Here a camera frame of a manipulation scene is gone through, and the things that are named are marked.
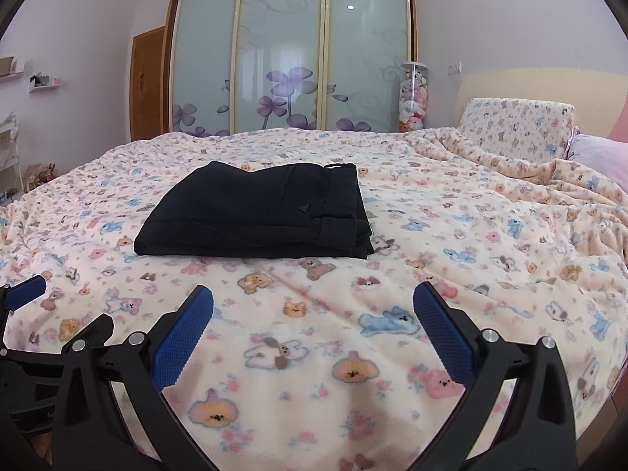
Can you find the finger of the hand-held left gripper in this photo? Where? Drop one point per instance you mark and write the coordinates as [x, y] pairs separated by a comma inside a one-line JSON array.
[[24, 294], [100, 326]]

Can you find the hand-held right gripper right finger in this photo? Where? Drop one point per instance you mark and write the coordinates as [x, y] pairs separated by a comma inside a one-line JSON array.
[[441, 333]]

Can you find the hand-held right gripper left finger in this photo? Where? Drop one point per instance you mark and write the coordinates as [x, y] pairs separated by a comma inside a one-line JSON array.
[[181, 338]]

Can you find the black pants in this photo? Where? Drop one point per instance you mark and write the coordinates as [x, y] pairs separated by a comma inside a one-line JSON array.
[[245, 216]]

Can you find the printed bear blanket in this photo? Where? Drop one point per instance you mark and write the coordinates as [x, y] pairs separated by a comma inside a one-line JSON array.
[[343, 304]]

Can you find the pink floral bag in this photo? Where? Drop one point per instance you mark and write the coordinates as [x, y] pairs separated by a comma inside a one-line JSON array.
[[41, 175]]

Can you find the printed bear pillow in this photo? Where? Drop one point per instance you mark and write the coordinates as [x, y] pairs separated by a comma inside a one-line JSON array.
[[515, 127]]

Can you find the clear tube of plush toys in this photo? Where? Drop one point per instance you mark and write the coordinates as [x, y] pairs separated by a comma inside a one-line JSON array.
[[413, 98]]

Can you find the lavender pillow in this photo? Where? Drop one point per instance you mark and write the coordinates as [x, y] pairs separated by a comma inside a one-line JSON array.
[[598, 154]]

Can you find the wooden door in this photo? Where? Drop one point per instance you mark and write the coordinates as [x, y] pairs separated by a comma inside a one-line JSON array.
[[147, 88]]

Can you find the pink cushion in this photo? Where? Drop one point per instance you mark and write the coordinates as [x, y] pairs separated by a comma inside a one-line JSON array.
[[620, 127]]

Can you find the cream bed headboard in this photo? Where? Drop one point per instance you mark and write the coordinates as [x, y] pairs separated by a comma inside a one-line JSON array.
[[564, 86]]

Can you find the wardrobe with floral glass doors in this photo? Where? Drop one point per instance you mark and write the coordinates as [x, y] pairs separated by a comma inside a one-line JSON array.
[[284, 34]]

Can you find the wall shelf with small items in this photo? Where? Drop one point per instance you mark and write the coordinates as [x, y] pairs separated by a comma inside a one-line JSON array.
[[10, 71], [44, 86]]

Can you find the wall socket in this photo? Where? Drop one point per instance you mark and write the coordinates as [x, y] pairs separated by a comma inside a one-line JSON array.
[[455, 68]]

